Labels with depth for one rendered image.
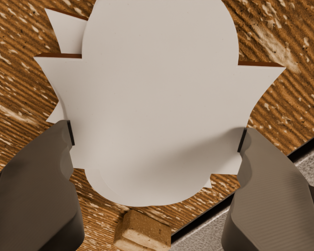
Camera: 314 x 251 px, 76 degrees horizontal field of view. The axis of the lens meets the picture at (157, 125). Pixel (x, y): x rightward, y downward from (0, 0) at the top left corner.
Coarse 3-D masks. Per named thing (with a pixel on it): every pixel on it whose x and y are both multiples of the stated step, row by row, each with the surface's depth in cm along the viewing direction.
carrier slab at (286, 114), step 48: (0, 0) 13; (48, 0) 13; (240, 0) 12; (288, 0) 12; (0, 48) 14; (48, 48) 14; (240, 48) 14; (288, 48) 14; (0, 96) 16; (48, 96) 16; (288, 96) 16; (0, 144) 19; (288, 144) 18; (96, 192) 22
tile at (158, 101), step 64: (128, 0) 9; (192, 0) 9; (64, 64) 10; (128, 64) 10; (192, 64) 10; (256, 64) 10; (128, 128) 12; (192, 128) 12; (128, 192) 15; (192, 192) 15
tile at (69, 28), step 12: (96, 0) 11; (48, 12) 11; (60, 12) 11; (60, 24) 11; (72, 24) 11; (84, 24) 11; (60, 36) 12; (72, 36) 11; (60, 48) 12; (72, 48) 12; (60, 108) 14; (48, 120) 14
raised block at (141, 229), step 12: (132, 216) 22; (144, 216) 23; (132, 228) 21; (144, 228) 22; (156, 228) 23; (168, 228) 24; (132, 240) 22; (144, 240) 22; (156, 240) 22; (168, 240) 23
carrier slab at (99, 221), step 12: (0, 156) 20; (0, 168) 20; (84, 204) 23; (96, 204) 23; (84, 216) 24; (96, 216) 24; (108, 216) 24; (120, 216) 24; (84, 228) 25; (96, 228) 25; (108, 228) 25; (84, 240) 27; (96, 240) 27; (108, 240) 26
